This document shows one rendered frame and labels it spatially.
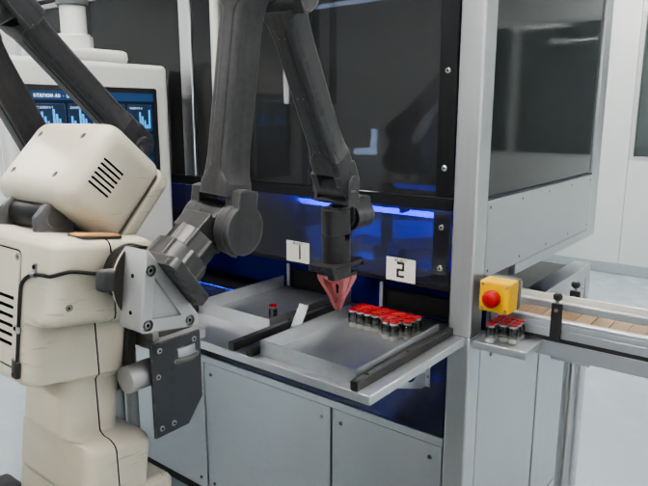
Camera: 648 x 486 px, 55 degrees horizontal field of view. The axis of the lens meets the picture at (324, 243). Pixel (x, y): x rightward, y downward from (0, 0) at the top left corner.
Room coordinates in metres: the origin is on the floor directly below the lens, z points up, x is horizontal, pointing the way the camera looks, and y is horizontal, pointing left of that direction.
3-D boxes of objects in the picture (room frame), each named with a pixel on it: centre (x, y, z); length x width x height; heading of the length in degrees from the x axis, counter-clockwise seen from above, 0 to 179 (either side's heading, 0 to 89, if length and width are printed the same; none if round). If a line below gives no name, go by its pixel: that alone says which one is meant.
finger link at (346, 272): (1.17, -0.02, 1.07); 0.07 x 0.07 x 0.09; 52
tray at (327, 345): (1.35, -0.07, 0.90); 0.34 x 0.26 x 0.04; 142
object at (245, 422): (2.42, 0.16, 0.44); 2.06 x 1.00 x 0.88; 52
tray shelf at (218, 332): (1.49, 0.04, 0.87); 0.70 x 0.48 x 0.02; 52
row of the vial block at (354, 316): (1.44, -0.13, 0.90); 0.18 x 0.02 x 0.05; 52
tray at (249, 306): (1.65, 0.13, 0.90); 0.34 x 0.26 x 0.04; 142
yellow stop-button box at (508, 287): (1.38, -0.41, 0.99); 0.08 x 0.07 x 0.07; 142
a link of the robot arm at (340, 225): (1.19, -0.03, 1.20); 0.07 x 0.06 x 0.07; 144
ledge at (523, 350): (1.40, -0.44, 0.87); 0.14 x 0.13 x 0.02; 142
